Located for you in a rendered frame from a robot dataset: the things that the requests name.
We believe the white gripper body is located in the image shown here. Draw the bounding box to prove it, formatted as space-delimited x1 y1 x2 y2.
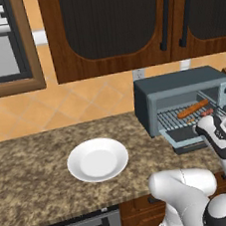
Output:
193 113 218 137

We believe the kebab skewer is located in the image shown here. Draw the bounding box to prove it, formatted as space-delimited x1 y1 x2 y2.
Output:
184 107 216 125

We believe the brown baguette bread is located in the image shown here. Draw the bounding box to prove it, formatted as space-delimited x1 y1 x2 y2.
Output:
175 99 211 120

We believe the toaster oven door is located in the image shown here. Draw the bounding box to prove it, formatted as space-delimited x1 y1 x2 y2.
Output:
158 120 212 158

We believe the metal toaster oven rack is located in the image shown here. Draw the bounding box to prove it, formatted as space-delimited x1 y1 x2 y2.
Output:
155 99 226 132

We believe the grey toaster oven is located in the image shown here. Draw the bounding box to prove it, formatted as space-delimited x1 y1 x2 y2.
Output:
129 63 226 160

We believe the dark wood cupboard door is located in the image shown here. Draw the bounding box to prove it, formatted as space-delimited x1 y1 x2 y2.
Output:
163 0 226 63
36 0 182 87

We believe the wooden drawer front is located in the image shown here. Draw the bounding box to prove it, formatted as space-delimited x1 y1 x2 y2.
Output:
115 170 226 220

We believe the white round plate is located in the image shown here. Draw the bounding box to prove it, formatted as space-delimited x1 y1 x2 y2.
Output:
64 133 132 186

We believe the white wall socket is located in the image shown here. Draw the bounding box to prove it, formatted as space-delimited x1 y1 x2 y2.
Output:
31 29 49 47
179 59 193 71
131 67 148 83

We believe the black drawer handle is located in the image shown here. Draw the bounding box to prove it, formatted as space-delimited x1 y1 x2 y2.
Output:
146 193 161 206

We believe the black cupboard door handle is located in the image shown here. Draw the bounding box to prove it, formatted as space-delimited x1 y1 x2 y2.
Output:
153 0 178 53
172 0 200 49

